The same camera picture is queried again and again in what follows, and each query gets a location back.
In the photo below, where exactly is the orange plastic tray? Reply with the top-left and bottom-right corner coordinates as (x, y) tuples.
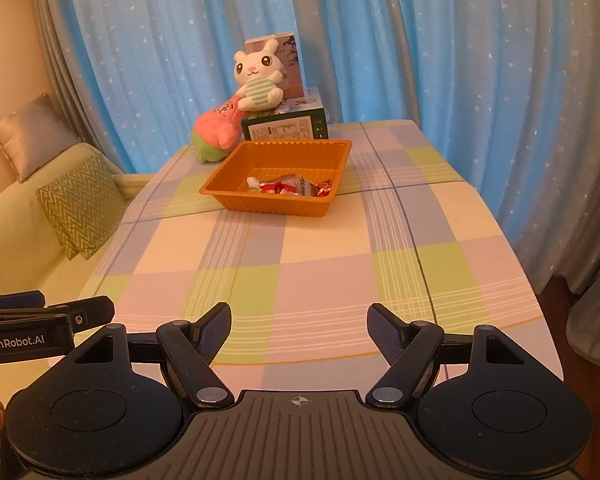
(199, 140), (353, 218)

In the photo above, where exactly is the pink and green plush toy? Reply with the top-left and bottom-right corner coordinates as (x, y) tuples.
(190, 92), (243, 163)

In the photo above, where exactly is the green zigzag cushion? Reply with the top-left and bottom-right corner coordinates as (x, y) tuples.
(35, 155), (128, 261)

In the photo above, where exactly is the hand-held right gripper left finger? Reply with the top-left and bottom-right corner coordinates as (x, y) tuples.
(55, 302), (232, 409)

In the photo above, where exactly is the pale green sofa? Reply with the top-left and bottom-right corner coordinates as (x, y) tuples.
(0, 142), (156, 311)

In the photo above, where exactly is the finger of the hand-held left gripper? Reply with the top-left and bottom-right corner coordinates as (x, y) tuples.
(0, 290), (46, 311)
(45, 296), (116, 333)

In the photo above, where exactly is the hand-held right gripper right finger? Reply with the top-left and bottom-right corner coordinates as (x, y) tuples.
(366, 302), (546, 408)

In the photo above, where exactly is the grey cushion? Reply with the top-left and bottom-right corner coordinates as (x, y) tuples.
(0, 92), (81, 183)

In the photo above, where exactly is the blue star-print curtain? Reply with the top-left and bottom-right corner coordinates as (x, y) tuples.
(30, 0), (600, 361)

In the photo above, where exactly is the green cardboard box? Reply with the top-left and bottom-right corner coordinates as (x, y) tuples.
(241, 86), (329, 142)

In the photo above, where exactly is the white rabbit plush toy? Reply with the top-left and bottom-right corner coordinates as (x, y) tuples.
(232, 38), (287, 112)

